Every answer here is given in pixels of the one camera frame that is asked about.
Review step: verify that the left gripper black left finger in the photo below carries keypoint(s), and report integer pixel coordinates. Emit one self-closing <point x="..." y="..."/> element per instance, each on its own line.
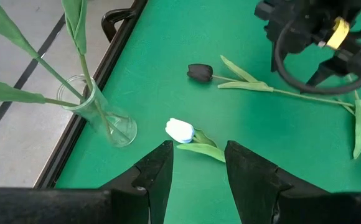
<point x="155" y="180"/>

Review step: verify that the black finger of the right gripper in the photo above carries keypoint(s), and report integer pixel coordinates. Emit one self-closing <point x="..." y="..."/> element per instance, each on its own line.
<point x="328" y="69"/>
<point x="277" y="56"/>

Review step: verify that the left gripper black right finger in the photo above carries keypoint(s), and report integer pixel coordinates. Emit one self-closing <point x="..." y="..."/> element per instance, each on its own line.
<point x="252" y="183"/>

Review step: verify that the black table frame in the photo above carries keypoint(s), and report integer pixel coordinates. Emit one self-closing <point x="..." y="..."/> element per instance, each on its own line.
<point x="61" y="155"/>

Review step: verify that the black artificial tulip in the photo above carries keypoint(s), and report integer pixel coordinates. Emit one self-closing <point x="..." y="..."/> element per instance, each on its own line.
<point x="199" y="72"/>

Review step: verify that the green table mat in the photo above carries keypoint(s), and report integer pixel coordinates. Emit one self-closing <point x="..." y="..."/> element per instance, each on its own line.
<point x="230" y="124"/>

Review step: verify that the clear glass vase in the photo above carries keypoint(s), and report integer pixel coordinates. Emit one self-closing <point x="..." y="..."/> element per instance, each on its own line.
<point x="118" y="130"/>

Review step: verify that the red artificial tulip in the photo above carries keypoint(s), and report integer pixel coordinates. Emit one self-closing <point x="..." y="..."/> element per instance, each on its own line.
<point x="9" y="93"/>
<point x="9" y="28"/>
<point x="77" y="25"/>

